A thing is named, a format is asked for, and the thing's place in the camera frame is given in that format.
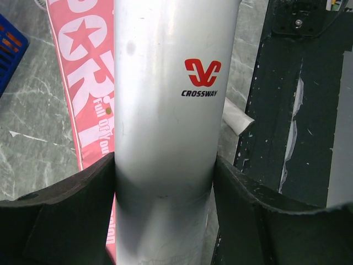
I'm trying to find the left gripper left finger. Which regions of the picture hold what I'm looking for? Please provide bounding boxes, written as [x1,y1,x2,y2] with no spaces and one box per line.
[1,153,115,264]

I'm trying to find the pink racket cover bag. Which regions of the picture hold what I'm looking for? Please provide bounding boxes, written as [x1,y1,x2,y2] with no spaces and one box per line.
[45,0,116,265]

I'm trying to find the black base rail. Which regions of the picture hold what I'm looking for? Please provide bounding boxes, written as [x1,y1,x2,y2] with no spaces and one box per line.
[211,0,353,265]

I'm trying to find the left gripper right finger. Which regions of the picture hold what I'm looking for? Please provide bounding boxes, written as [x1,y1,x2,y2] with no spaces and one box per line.
[213,157,352,264]

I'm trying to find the blue plastic basket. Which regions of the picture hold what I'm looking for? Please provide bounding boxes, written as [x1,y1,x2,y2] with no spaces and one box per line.
[0,15,29,96]

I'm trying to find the white shuttlecock tube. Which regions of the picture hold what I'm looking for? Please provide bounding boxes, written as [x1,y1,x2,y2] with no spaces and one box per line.
[114,1,240,264]

